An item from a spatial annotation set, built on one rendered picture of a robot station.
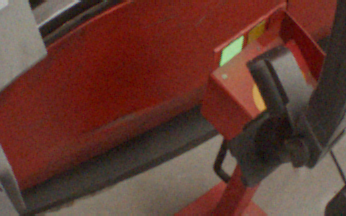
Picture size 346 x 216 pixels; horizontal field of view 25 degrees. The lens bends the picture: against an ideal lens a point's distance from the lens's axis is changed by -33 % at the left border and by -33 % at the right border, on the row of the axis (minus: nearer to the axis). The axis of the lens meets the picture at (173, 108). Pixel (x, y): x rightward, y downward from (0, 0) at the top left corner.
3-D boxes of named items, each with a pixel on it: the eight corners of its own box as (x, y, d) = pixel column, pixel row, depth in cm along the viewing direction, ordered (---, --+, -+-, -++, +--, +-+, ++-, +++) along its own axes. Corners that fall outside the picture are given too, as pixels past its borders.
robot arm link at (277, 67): (307, 167, 90) (347, 125, 93) (269, 65, 89) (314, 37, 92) (267, 174, 102) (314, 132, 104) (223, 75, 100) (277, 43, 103)
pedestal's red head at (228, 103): (263, 180, 151) (285, 131, 135) (198, 112, 156) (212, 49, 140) (325, 108, 159) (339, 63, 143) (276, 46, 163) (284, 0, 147)
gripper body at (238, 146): (222, 142, 107) (250, 137, 101) (286, 94, 111) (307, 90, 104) (244, 189, 108) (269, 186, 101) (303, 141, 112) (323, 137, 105)
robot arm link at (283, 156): (301, 169, 96) (329, 141, 98) (283, 115, 96) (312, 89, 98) (278, 172, 103) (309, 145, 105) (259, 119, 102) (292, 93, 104)
